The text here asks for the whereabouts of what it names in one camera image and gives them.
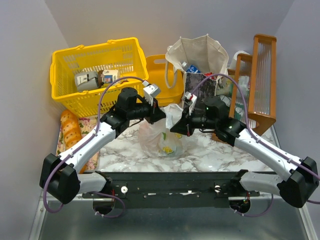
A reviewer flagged wooden rack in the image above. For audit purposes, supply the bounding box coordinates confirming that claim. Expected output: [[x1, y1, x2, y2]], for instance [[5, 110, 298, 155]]
[[228, 33, 277, 136]]

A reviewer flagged yellow plastic tray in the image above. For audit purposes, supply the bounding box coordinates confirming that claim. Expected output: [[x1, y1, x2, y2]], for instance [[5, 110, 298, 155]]
[[145, 54, 184, 107]]

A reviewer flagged floral placemat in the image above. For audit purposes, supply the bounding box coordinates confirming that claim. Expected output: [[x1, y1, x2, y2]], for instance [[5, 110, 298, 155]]
[[55, 116, 100, 174]]

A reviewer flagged green snack bag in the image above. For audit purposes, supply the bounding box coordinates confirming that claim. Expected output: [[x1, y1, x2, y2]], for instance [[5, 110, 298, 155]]
[[216, 77, 233, 107]]

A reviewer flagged baguette bread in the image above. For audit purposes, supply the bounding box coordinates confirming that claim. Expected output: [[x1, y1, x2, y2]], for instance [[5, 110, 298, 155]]
[[60, 109, 82, 150]]

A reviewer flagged purple cable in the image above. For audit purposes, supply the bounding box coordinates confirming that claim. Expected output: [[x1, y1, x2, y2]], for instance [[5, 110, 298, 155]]
[[189, 73, 320, 205], [42, 76, 150, 214]]

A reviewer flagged red snack bag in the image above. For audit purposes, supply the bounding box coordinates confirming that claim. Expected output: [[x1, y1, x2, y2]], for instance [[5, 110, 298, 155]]
[[203, 72, 213, 77]]

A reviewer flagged beige canvas tote bag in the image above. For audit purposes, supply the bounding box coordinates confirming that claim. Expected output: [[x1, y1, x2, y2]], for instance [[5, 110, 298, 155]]
[[164, 34, 229, 109]]

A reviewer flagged white plastic grocery bag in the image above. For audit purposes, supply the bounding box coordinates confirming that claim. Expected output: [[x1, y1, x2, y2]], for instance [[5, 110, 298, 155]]
[[137, 103, 197, 158]]

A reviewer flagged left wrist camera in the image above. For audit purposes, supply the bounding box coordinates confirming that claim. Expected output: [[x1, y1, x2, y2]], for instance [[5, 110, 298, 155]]
[[142, 80, 161, 106]]

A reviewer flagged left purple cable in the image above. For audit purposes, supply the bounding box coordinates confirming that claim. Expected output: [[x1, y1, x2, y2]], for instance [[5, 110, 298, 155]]
[[42, 76, 150, 214]]

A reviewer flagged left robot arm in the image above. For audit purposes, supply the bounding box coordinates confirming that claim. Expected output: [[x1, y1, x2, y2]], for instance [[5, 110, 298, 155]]
[[39, 84, 166, 205]]

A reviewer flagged grey box package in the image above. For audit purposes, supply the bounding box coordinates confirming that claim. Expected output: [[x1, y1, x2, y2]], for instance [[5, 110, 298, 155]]
[[74, 71, 99, 92]]

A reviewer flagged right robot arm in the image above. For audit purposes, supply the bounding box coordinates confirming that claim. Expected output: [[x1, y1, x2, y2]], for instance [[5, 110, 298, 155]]
[[170, 92, 320, 208]]

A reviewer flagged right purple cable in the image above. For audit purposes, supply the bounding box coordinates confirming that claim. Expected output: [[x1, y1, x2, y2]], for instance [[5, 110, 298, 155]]
[[189, 73, 320, 205]]

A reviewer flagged milk carton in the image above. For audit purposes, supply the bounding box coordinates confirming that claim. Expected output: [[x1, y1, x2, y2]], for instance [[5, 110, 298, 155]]
[[97, 69, 120, 88]]

